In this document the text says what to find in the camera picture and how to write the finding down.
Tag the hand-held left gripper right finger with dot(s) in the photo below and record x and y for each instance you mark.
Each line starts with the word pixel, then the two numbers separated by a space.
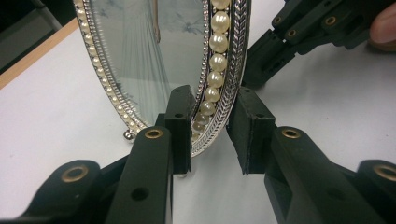
pixel 299 174

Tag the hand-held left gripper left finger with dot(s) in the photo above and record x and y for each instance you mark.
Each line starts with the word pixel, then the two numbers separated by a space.
pixel 146 177

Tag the oval silver pearl picture frame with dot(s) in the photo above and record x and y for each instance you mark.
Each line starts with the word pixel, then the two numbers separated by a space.
pixel 218 62

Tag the wooden table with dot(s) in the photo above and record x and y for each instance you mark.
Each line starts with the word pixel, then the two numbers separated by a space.
pixel 34 57

